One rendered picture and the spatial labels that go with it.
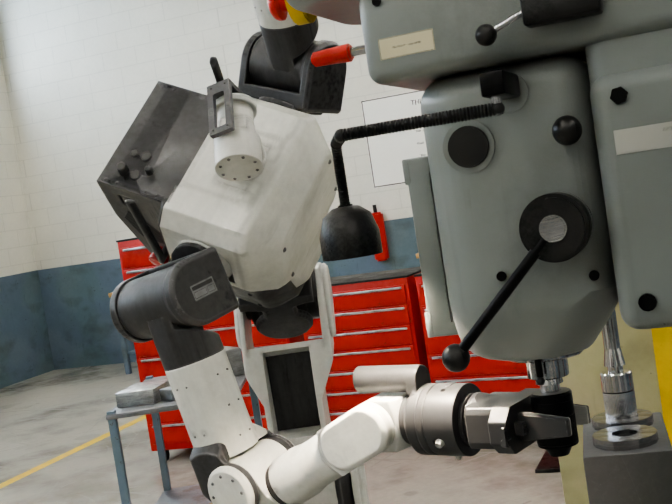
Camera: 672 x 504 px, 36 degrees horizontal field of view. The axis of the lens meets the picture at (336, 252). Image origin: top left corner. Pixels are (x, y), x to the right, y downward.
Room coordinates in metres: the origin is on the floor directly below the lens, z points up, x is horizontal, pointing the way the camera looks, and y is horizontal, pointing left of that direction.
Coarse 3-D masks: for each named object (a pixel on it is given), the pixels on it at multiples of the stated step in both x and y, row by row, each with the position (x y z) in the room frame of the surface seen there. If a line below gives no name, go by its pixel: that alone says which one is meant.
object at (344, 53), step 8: (328, 48) 1.36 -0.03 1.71; (336, 48) 1.35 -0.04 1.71; (344, 48) 1.34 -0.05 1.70; (352, 48) 1.34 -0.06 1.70; (360, 48) 1.34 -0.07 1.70; (312, 56) 1.36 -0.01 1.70; (320, 56) 1.35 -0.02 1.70; (328, 56) 1.35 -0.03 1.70; (336, 56) 1.34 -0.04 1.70; (344, 56) 1.34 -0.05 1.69; (352, 56) 1.35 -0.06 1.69; (320, 64) 1.36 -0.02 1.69; (328, 64) 1.36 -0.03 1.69
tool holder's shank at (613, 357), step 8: (608, 320) 1.54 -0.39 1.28; (616, 320) 1.54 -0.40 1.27; (608, 328) 1.54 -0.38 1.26; (616, 328) 1.54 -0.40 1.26; (608, 336) 1.54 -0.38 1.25; (616, 336) 1.54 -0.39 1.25; (608, 344) 1.54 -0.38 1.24; (616, 344) 1.54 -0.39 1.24; (608, 352) 1.54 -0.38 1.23; (616, 352) 1.54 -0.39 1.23; (608, 360) 1.54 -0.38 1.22; (616, 360) 1.53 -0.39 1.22; (624, 360) 1.54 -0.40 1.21; (608, 368) 1.55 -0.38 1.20; (616, 368) 1.54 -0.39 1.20
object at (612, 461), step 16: (640, 416) 1.53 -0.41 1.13; (656, 416) 1.57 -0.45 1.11; (592, 432) 1.53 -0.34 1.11; (608, 432) 1.47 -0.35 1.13; (624, 432) 1.47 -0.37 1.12; (640, 432) 1.44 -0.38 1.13; (656, 432) 1.43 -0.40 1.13; (592, 448) 1.44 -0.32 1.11; (608, 448) 1.42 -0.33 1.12; (624, 448) 1.41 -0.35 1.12; (640, 448) 1.41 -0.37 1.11; (656, 448) 1.40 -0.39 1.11; (592, 464) 1.41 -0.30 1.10; (608, 464) 1.40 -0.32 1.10; (624, 464) 1.40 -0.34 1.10; (640, 464) 1.39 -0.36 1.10; (656, 464) 1.39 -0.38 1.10; (592, 480) 1.41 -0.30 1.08; (608, 480) 1.40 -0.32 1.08; (624, 480) 1.40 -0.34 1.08; (640, 480) 1.39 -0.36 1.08; (656, 480) 1.39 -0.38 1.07; (592, 496) 1.41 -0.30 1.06; (608, 496) 1.40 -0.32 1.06; (624, 496) 1.40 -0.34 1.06; (640, 496) 1.39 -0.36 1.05; (656, 496) 1.39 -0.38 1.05
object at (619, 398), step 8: (608, 384) 1.53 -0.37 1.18; (616, 384) 1.53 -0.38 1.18; (624, 384) 1.53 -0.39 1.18; (632, 384) 1.53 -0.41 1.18; (608, 392) 1.53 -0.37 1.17; (616, 392) 1.53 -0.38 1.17; (624, 392) 1.53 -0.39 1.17; (632, 392) 1.53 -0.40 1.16; (608, 400) 1.54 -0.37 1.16; (616, 400) 1.53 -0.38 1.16; (624, 400) 1.53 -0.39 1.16; (632, 400) 1.53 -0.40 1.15; (608, 408) 1.54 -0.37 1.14; (616, 408) 1.53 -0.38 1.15; (624, 408) 1.53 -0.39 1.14; (632, 408) 1.53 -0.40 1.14; (608, 416) 1.54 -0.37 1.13; (616, 416) 1.53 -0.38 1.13; (624, 416) 1.53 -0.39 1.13; (632, 416) 1.53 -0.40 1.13
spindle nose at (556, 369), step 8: (560, 360) 1.16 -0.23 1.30; (528, 368) 1.17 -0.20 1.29; (544, 368) 1.16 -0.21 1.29; (552, 368) 1.15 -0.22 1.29; (560, 368) 1.16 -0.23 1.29; (568, 368) 1.17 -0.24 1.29; (528, 376) 1.17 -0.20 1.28; (544, 376) 1.16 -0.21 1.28; (552, 376) 1.15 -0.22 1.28; (560, 376) 1.16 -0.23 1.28
